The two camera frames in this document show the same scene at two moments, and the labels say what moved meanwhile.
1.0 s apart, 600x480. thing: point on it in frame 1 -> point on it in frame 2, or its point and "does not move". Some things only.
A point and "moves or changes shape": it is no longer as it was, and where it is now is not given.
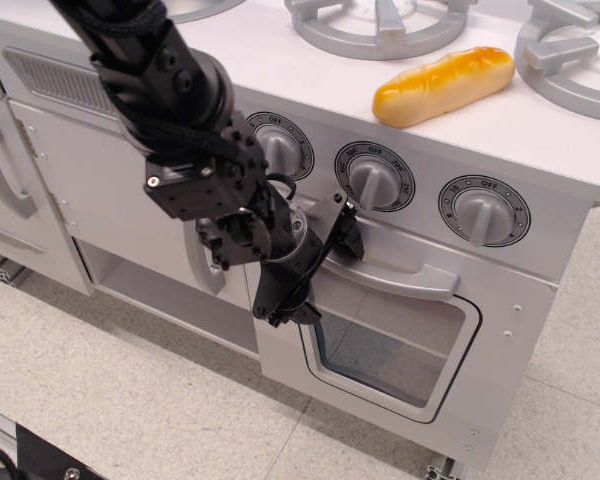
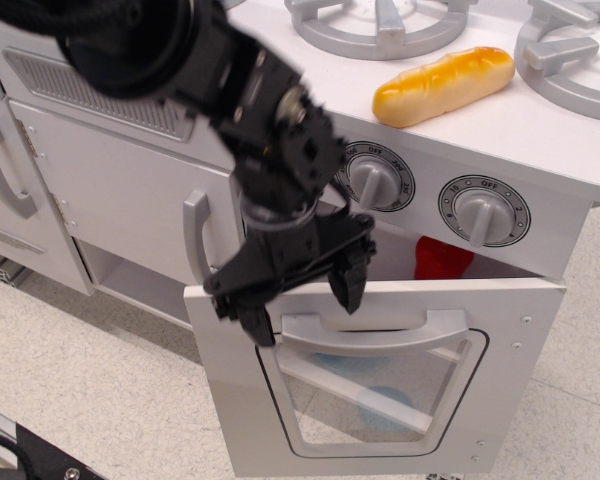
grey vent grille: [77, 85] does not move
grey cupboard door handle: [215, 279] does not move
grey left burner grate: [379, 30] does not move
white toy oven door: [424, 338] moves or changes shape
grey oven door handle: [430, 283] -> [311, 332]
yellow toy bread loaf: [417, 93] does not move
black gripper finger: [306, 314] -> [256, 321]
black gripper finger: [349, 235] -> [348, 279]
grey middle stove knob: [375, 176] does not move
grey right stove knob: [486, 211] does not move
